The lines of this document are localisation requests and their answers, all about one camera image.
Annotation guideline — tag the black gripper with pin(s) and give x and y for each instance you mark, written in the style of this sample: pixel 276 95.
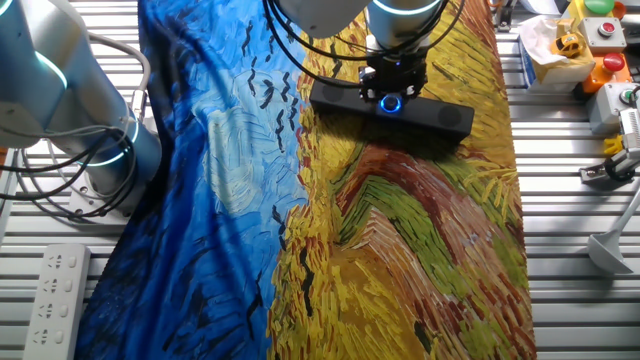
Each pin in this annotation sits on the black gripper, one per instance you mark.
pixel 397 70

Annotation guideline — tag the blue-lit volume knob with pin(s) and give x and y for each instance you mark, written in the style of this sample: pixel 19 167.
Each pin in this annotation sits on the blue-lit volume knob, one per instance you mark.
pixel 390 103

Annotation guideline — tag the black speaker bar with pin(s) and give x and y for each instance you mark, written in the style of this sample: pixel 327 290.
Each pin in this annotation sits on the black speaker bar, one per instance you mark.
pixel 440 116

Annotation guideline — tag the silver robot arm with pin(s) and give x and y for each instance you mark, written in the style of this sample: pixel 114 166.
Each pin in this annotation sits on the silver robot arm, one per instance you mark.
pixel 60 90

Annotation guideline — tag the Van Gogh painting cloth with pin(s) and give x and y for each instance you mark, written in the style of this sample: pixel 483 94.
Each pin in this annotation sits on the Van Gogh painting cloth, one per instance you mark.
pixel 400 250

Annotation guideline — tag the white cardboard box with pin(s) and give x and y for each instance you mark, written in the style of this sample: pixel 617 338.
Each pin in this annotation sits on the white cardboard box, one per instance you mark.
pixel 555 75

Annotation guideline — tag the yellow toy car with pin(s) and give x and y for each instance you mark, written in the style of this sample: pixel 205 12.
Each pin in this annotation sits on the yellow toy car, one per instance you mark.
pixel 567 46

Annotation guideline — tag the grey box red button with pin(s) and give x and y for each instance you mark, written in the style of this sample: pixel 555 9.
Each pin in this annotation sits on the grey box red button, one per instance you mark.
pixel 590 40

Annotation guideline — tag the orange emergency stop box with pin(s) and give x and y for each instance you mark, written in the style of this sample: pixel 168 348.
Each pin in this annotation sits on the orange emergency stop box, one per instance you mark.
pixel 600 80

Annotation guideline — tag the grey box green button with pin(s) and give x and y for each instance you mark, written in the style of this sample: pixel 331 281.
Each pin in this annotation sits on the grey box green button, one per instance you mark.
pixel 605 107

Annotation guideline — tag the yellow box green button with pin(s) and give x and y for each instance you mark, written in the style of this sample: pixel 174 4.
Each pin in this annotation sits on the yellow box green button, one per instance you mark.
pixel 598 6

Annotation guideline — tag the small yellow clip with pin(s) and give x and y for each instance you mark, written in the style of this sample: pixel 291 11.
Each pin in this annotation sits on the small yellow clip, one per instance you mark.
pixel 612 146

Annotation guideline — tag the white power strip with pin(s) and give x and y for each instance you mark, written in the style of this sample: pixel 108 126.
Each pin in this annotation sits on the white power strip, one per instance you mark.
pixel 55 300

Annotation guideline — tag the silver mounting bracket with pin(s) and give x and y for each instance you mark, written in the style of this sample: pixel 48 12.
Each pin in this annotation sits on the silver mounting bracket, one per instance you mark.
pixel 595 172

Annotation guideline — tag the silver ribbed camera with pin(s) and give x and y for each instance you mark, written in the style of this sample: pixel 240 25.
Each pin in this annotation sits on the silver ribbed camera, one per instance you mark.
pixel 632 127

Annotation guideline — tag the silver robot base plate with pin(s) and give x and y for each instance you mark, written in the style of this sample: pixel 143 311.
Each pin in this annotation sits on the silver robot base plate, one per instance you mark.
pixel 112 218

